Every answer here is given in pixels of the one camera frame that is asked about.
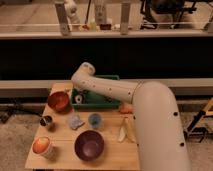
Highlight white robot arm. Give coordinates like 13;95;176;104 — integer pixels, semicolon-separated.
71;62;191;171

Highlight red bowl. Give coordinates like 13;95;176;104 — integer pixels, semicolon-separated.
47;91;69;112

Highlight purple bowl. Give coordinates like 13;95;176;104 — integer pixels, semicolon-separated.
74;130;105;162

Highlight red grape bunch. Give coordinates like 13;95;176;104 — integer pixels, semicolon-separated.
104;96;112;103

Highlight green plastic tray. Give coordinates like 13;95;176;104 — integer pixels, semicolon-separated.
70;85;120;109

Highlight black tool in tray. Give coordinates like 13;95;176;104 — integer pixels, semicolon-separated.
80;90;88;103

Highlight orange carrot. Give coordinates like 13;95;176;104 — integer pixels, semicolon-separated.
119;103;133;114

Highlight white tape roll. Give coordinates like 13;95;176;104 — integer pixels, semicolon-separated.
75;94;83;104

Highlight small blue cup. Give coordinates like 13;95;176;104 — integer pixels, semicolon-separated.
88;113;102;129

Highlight crumpled blue cloth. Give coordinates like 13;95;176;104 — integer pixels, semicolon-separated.
67;115;84;130

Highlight small metal cup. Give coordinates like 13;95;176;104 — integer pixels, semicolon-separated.
40;115;55;131

